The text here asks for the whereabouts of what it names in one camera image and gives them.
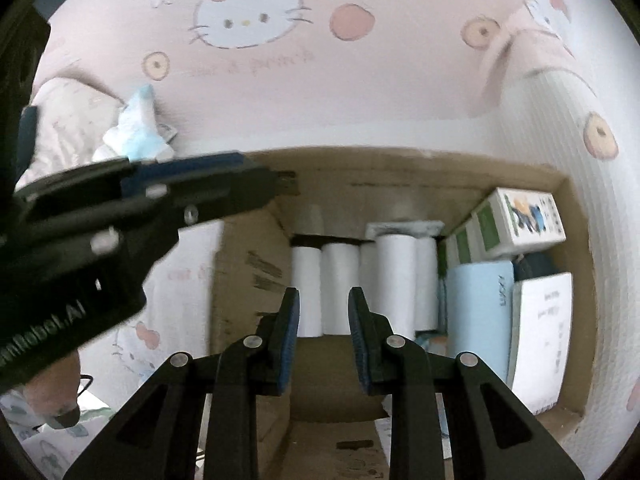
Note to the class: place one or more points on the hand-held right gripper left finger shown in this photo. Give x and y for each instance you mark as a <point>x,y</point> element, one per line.
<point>290,342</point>

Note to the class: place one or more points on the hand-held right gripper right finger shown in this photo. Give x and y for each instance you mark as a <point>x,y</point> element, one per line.
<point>359,342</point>

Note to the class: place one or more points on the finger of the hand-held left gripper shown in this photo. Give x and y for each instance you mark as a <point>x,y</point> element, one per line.
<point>225,197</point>
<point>190,172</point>

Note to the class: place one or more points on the brown cardboard box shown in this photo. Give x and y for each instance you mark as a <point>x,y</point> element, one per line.
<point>250,270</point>

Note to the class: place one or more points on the person's left forearm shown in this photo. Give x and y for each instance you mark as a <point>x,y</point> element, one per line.
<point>45,385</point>

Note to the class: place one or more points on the colourful small packet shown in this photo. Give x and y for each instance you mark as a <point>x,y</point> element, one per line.
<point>430,345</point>

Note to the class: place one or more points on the white paper label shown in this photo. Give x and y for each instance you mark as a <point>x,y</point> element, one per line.
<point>382,435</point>

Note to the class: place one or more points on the clear plastic packet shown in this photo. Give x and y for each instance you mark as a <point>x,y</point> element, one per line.
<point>400,228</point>

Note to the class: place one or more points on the light blue flat box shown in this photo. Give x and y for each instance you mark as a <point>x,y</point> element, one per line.
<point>480,320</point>

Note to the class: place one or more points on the white printed cloth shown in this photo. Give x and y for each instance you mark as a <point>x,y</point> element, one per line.
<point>50,447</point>

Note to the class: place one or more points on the white pink printed packet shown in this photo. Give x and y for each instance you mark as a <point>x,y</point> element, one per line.
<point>65,120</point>

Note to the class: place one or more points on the plain white green box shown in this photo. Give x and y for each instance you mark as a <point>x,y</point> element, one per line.
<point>462,247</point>

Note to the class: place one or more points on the pink cat printed blanket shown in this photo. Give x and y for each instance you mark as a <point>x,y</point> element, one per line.
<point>350,85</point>

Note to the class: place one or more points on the dark cloth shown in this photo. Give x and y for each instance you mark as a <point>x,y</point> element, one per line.
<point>20,85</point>

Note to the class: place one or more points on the dark blue box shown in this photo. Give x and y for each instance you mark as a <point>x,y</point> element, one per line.
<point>535,265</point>

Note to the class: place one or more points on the white green cartoon print box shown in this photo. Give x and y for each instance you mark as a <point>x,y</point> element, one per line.
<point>530,215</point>

